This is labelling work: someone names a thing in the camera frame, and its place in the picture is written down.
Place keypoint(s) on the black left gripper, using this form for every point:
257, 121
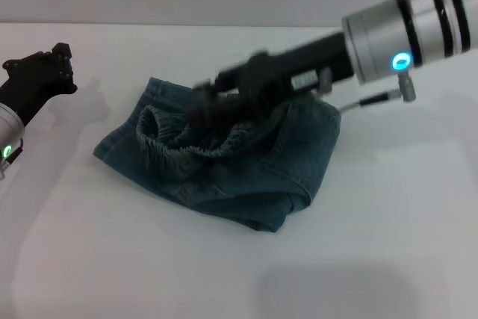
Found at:
31, 83

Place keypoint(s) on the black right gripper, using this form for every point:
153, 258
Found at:
284, 72

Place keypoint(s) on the blue denim shorts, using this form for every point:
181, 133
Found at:
231, 169

